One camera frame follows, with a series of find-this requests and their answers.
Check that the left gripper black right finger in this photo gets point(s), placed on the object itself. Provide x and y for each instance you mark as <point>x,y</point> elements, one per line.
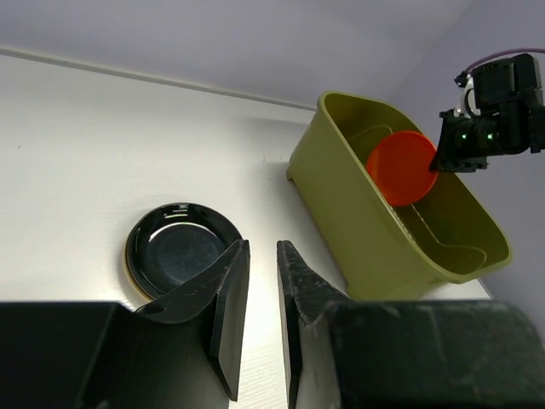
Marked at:
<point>318,350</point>

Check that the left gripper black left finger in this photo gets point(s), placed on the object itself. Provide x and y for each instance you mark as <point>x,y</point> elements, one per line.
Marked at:
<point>201,359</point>

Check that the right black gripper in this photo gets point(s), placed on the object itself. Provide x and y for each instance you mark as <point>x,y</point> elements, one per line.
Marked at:
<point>507,89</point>

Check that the black teal plate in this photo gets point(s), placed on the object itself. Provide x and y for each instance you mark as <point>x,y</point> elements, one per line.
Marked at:
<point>173,243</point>

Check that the orange red plate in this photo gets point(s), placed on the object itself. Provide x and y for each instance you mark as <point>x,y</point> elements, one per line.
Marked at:
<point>399,165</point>

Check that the olive green dish rack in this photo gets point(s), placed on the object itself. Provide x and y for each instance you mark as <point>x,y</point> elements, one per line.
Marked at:
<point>387,253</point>

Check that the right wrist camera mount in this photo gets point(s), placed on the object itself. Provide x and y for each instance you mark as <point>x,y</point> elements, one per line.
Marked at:
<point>466,107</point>

